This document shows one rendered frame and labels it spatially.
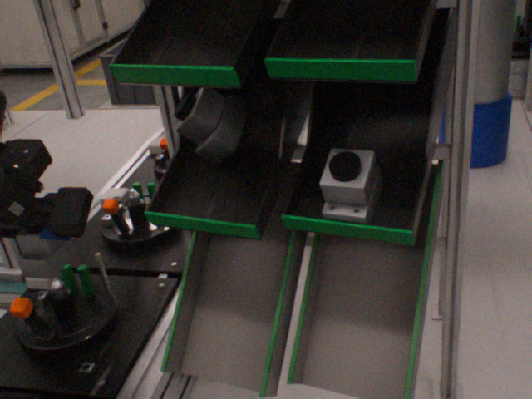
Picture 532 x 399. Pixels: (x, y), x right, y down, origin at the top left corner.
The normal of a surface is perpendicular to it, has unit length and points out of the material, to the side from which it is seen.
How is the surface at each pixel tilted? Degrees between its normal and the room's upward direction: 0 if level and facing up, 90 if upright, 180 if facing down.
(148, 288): 0
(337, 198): 115
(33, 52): 90
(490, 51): 90
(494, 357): 0
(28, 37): 90
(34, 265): 90
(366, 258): 45
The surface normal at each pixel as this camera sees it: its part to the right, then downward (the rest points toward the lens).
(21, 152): -0.18, -0.68
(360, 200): -0.31, 0.80
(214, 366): -0.35, -0.27
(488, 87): 0.11, 0.47
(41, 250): -0.22, 0.49
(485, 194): -0.11, -0.87
